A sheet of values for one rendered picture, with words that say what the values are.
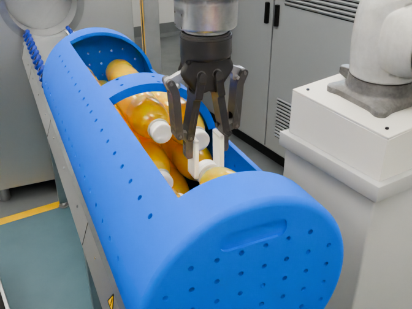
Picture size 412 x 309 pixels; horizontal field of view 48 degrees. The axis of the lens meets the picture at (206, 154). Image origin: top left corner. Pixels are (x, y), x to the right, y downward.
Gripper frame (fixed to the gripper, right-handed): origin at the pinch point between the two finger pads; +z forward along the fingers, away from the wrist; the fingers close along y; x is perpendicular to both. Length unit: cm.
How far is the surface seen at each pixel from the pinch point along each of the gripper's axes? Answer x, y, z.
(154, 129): -10.5, 5.1, -1.0
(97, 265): -13.1, 17.9, 27.9
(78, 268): -116, 13, 116
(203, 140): -9.5, -3.7, 2.5
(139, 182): 11.0, 14.3, -4.5
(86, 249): -21.8, 18.6, 30.2
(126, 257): 17.9, 18.4, 1.0
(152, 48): -114, -28, 15
